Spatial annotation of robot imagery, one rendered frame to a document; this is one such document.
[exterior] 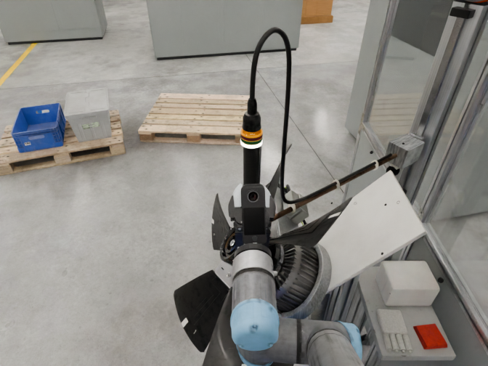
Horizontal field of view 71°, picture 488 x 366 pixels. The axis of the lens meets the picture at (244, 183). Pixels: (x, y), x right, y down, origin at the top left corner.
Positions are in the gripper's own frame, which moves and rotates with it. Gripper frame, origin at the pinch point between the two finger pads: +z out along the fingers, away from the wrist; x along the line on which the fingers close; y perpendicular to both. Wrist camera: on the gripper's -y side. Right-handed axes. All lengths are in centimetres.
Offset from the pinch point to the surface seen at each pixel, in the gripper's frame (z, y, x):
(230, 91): 401, 154, -20
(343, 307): 7, 62, 34
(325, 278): -0.6, 34.7, 22.2
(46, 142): 227, 130, -196
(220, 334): -18.2, 33.0, -7.6
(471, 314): -3, 50, 70
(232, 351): -22.7, 32.6, -4.4
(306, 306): -6.6, 39.3, 16.1
